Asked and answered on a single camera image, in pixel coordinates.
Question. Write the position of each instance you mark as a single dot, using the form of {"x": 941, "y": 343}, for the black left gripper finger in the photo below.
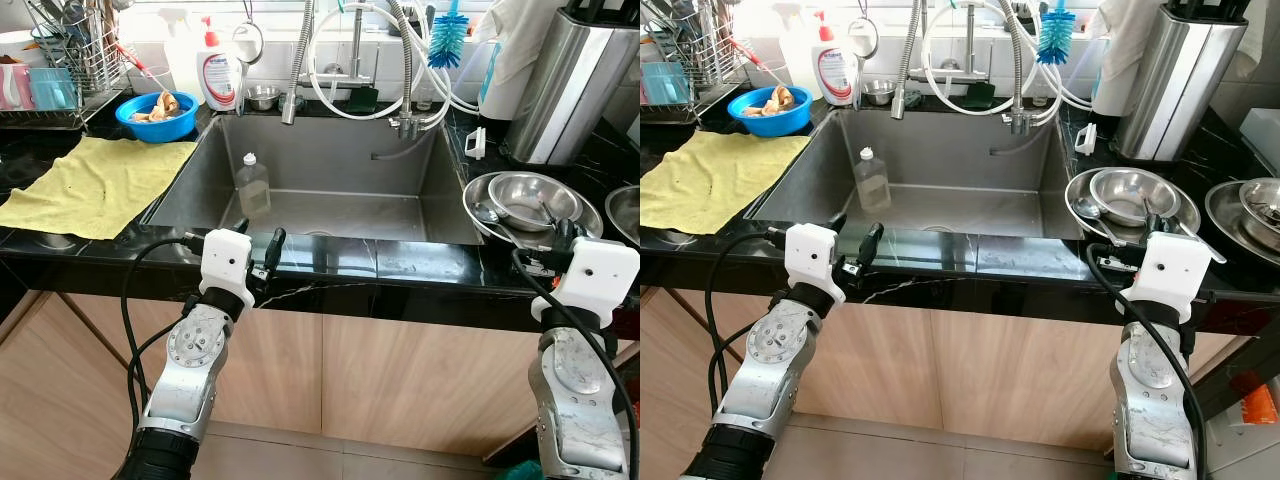
{"x": 274, "y": 248}
{"x": 838, "y": 222}
{"x": 240, "y": 226}
{"x": 871, "y": 243}

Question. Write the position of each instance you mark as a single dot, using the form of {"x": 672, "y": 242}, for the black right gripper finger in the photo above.
{"x": 577, "y": 234}
{"x": 1176, "y": 229}
{"x": 1154, "y": 227}
{"x": 561, "y": 234}

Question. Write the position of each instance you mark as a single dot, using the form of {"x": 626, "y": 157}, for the steel bowl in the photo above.
{"x": 1130, "y": 192}
{"x": 530, "y": 195}
{"x": 1262, "y": 195}

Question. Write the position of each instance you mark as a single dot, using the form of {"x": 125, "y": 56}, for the steel spoon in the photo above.
{"x": 483, "y": 212}
{"x": 1085, "y": 207}

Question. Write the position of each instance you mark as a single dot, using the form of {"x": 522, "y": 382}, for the large steel plate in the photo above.
{"x": 1078, "y": 190}
{"x": 1225, "y": 235}
{"x": 478, "y": 190}
{"x": 625, "y": 215}

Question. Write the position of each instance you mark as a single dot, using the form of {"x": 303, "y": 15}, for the clear plastic bottle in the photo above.
{"x": 872, "y": 185}
{"x": 252, "y": 190}

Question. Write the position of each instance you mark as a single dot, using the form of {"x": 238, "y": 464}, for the light wood sink cabinet door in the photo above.
{"x": 880, "y": 365}
{"x": 430, "y": 385}
{"x": 1030, "y": 380}
{"x": 270, "y": 370}

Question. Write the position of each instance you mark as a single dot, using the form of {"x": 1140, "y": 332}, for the stainless steel sink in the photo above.
{"x": 950, "y": 175}
{"x": 340, "y": 180}

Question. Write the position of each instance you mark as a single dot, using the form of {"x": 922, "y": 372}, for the small white clip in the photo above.
{"x": 1086, "y": 138}
{"x": 475, "y": 143}

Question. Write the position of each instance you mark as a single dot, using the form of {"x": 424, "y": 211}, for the blue plastic bowl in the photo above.
{"x": 160, "y": 132}
{"x": 775, "y": 127}

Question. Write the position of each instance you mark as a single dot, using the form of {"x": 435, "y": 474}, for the grey white washing machine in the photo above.
{"x": 1265, "y": 135}

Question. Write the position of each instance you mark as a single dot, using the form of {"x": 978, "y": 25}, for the small steel cup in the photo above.
{"x": 878, "y": 93}
{"x": 262, "y": 98}

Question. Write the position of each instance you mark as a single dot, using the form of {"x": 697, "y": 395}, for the yellow dish cloth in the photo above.
{"x": 90, "y": 185}
{"x": 710, "y": 180}

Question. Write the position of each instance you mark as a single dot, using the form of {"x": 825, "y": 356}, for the stainless steel knife block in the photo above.
{"x": 570, "y": 90}
{"x": 1175, "y": 90}

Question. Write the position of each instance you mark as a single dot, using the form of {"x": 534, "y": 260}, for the brown food scraps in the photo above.
{"x": 772, "y": 100}
{"x": 160, "y": 105}

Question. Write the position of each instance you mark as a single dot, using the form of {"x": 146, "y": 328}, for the white red pump soap bottle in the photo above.
{"x": 220, "y": 80}
{"x": 836, "y": 75}

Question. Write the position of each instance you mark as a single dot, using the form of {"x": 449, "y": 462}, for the white spray bottle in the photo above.
{"x": 797, "y": 55}
{"x": 180, "y": 60}

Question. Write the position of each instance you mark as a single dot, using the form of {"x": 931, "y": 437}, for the teal cup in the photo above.
{"x": 665, "y": 85}
{"x": 55, "y": 90}

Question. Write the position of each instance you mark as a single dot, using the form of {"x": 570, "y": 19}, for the dark green sponge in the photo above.
{"x": 364, "y": 100}
{"x": 977, "y": 95}

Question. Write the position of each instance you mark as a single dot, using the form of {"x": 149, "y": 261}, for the metal spring faucet spout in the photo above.
{"x": 299, "y": 60}
{"x": 908, "y": 60}

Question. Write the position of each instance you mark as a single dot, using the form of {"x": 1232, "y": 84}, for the round metal strainer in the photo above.
{"x": 248, "y": 44}
{"x": 863, "y": 38}

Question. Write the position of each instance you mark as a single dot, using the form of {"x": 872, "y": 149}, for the orange object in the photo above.
{"x": 1262, "y": 402}

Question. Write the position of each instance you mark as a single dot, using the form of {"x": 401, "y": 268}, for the chrome tap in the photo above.
{"x": 356, "y": 50}
{"x": 968, "y": 45}

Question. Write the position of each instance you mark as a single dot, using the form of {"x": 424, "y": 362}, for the blue bottle brush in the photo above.
{"x": 1058, "y": 35}
{"x": 450, "y": 40}

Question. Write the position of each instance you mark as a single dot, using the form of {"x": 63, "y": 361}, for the pink cup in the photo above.
{"x": 15, "y": 88}

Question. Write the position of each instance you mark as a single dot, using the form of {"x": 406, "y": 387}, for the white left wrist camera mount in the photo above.
{"x": 225, "y": 260}
{"x": 812, "y": 255}

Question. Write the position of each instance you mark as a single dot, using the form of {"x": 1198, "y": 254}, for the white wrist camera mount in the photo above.
{"x": 1170, "y": 275}
{"x": 225, "y": 260}
{"x": 600, "y": 280}
{"x": 812, "y": 255}

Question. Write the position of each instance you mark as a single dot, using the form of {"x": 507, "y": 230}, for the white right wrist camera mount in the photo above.
{"x": 1170, "y": 275}
{"x": 600, "y": 280}

